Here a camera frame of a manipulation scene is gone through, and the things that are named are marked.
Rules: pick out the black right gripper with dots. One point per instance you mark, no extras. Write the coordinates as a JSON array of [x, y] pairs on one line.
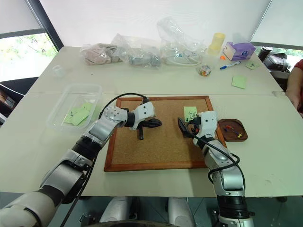
[[194, 121]]

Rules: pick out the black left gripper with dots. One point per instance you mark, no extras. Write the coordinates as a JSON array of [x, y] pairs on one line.
[[145, 123]]

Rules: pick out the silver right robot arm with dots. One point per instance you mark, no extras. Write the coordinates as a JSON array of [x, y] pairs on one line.
[[227, 182]]

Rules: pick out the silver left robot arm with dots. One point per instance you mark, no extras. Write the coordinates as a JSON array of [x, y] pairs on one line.
[[99, 130]]

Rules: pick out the person's forearm in red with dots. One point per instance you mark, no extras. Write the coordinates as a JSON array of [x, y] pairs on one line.
[[295, 89]]

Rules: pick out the green sticky note with writing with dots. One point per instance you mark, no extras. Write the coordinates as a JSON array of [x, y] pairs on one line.
[[190, 111], [252, 65]]

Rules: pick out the brown wooden tray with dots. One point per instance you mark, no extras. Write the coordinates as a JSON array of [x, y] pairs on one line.
[[236, 125]]

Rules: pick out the clear tub of colourful pushpins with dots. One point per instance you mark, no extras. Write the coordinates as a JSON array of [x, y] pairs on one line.
[[205, 70]]

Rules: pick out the clear plastic box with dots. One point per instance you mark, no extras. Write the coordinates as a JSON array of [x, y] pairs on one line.
[[71, 94]]

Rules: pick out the purple tissue box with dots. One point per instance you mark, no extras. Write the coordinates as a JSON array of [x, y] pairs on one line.
[[239, 50]]

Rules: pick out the wood-framed cork board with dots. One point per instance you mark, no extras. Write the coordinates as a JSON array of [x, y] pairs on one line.
[[161, 151]]

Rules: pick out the yellow pushpin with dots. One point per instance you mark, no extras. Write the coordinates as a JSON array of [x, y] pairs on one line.
[[239, 135]]

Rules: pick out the plastic bag with grey items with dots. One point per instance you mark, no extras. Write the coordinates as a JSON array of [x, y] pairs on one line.
[[139, 55]]

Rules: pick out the blue whiteboard marker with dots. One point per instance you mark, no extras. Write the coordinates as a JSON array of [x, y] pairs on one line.
[[230, 65]]

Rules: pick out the small orange object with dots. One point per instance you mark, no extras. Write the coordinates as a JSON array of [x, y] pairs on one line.
[[222, 57]]

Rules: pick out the silver rounded robot leg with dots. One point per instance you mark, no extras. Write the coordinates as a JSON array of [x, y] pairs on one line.
[[116, 210], [180, 211]]

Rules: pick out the plastic bag with beige cloth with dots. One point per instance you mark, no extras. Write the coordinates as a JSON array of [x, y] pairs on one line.
[[99, 54]]

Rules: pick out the yellow plastic cup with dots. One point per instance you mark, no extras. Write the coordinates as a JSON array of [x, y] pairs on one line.
[[216, 43]]

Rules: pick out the small clear plastic cup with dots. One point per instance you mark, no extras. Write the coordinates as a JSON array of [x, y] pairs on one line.
[[58, 70]]

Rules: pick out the black rounded object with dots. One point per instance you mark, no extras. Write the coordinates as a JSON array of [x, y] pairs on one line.
[[274, 60]]

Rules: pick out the dark shelf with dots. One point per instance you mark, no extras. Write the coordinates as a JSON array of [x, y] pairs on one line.
[[7, 99]]

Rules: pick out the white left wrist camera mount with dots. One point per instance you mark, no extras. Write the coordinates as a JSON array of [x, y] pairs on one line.
[[145, 112]]

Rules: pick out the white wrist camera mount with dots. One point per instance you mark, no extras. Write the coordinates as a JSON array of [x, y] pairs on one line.
[[208, 123], [145, 112]]

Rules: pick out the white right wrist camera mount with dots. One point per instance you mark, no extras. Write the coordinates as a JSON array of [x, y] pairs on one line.
[[208, 123]]

